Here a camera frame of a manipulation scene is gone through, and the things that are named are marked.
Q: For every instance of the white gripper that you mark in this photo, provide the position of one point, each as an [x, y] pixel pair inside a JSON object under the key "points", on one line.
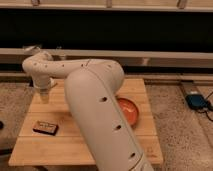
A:
{"points": [[44, 94]]}

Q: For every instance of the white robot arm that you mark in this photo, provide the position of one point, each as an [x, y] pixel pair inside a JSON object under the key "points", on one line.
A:
{"points": [[90, 90]]}

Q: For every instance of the dark brown box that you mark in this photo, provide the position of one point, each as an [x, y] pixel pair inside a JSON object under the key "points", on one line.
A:
{"points": [[45, 128]]}

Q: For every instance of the wooden table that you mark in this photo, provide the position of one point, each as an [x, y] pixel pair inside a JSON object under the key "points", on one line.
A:
{"points": [[67, 147]]}

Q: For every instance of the orange bowl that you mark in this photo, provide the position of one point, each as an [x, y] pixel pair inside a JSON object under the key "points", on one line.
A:
{"points": [[130, 110]]}

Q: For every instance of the blue device on floor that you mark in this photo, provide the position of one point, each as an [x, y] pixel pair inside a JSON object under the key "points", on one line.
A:
{"points": [[196, 101]]}

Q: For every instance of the grey metal rail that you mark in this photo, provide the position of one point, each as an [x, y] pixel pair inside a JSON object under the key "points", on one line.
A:
{"points": [[129, 58]]}

